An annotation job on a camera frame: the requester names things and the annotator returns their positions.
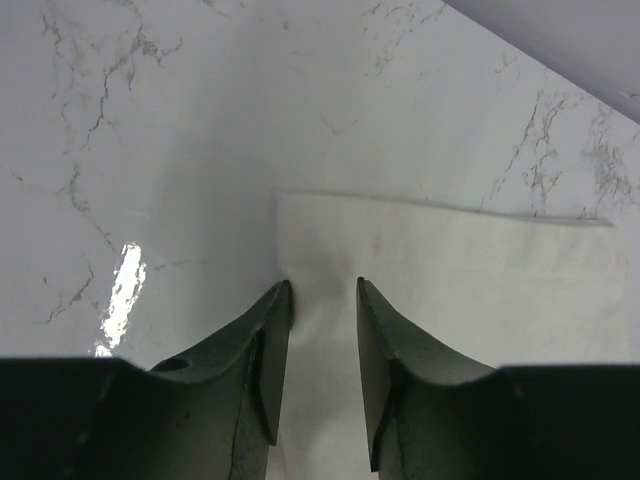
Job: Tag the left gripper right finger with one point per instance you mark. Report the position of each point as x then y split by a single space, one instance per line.
434 413

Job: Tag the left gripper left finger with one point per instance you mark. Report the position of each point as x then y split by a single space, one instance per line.
209 412

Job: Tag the white coca-cola t-shirt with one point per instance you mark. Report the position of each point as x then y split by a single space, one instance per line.
499 289

